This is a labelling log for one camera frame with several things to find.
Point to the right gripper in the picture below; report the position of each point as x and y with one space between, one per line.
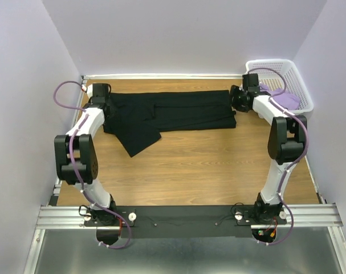
234 91

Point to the black t shirt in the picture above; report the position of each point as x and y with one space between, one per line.
137 120

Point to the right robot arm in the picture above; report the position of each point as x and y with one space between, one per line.
287 143

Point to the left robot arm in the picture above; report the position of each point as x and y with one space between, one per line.
76 159

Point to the purple t shirt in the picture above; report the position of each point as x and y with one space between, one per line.
286 99

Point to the white plastic laundry basket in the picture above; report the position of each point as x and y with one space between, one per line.
281 71

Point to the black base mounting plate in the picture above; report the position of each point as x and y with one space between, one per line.
178 221

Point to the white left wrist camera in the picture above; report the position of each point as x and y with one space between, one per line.
88 90

